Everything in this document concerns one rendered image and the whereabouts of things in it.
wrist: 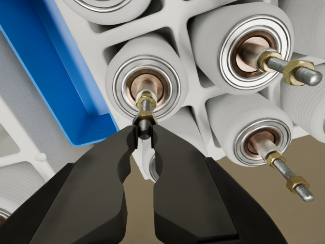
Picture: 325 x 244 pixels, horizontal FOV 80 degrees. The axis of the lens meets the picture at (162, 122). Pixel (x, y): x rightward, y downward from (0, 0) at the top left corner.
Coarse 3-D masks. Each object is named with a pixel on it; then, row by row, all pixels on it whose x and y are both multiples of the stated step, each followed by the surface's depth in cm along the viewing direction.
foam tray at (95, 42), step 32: (160, 0) 32; (192, 0) 24; (224, 0) 24; (256, 0) 26; (96, 32) 26; (128, 32) 25; (160, 32) 36; (96, 64) 27; (192, 64) 28; (192, 96) 30
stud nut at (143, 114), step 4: (140, 112) 15; (144, 112) 15; (148, 112) 15; (152, 112) 15; (136, 116) 15; (140, 116) 14; (144, 116) 14; (148, 116) 14; (152, 116) 14; (136, 120) 14; (140, 120) 14; (148, 120) 14; (152, 120) 14; (156, 120) 15; (136, 124) 15; (152, 124) 15
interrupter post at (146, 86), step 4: (144, 80) 21; (148, 80) 21; (140, 84) 21; (144, 84) 20; (148, 84) 20; (152, 84) 21; (140, 88) 19; (144, 88) 19; (148, 88) 19; (152, 88) 19; (156, 88) 21; (136, 92) 19; (140, 92) 19; (144, 92) 19; (148, 92) 19; (152, 92) 19; (156, 92) 20; (136, 96) 19; (156, 96) 19; (156, 100) 19
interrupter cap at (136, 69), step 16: (128, 64) 20; (144, 64) 20; (160, 64) 20; (128, 80) 21; (160, 80) 21; (176, 80) 21; (128, 96) 22; (160, 96) 22; (176, 96) 22; (128, 112) 23; (160, 112) 23
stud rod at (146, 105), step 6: (144, 102) 17; (150, 102) 18; (144, 108) 16; (150, 108) 17; (144, 120) 14; (138, 126) 14; (144, 126) 14; (138, 132) 14; (144, 132) 13; (144, 138) 14
